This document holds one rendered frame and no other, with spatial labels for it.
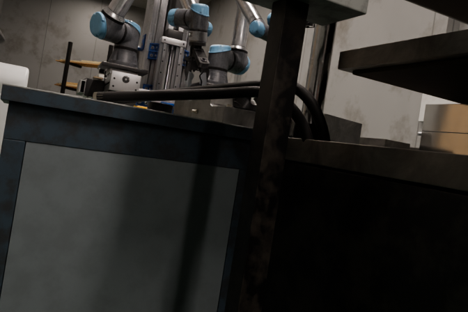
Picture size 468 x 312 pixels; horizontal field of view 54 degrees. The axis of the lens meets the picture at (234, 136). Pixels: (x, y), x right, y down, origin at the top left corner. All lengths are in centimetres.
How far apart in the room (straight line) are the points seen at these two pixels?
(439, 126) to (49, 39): 1160
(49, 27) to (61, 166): 1145
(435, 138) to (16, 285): 121
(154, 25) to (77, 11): 1016
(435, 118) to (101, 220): 101
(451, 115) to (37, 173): 114
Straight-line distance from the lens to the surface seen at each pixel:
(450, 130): 147
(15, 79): 720
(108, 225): 127
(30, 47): 1255
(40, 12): 1268
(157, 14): 262
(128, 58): 234
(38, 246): 126
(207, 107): 158
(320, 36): 130
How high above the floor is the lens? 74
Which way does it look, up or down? 1 degrees up
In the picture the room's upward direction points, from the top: 9 degrees clockwise
